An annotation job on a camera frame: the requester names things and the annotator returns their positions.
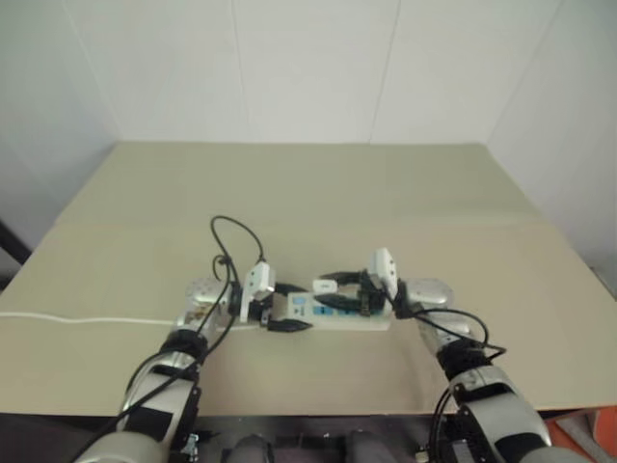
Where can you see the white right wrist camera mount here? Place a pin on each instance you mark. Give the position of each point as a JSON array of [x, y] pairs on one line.
[[385, 267]]

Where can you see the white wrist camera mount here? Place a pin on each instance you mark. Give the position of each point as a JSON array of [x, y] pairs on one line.
[[385, 267], [258, 280]]

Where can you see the dark rounded shape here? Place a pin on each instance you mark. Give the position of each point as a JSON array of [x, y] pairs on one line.
[[253, 449]]

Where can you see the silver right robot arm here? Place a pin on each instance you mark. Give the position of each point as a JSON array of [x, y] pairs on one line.
[[429, 289]]

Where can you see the white charger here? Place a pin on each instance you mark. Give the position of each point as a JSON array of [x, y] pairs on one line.
[[324, 286]]

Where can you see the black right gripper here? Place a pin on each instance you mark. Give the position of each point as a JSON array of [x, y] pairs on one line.
[[369, 301]]

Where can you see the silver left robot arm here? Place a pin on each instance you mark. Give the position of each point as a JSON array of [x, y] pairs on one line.
[[205, 291]]

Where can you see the orange box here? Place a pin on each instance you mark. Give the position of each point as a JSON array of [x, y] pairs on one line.
[[602, 434]]

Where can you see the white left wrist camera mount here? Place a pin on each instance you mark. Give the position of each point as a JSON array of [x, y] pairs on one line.
[[258, 280]]

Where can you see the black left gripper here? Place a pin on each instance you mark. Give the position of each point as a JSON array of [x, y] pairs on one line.
[[268, 308]]

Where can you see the white power strip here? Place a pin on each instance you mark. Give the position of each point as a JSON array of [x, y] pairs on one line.
[[337, 321]]

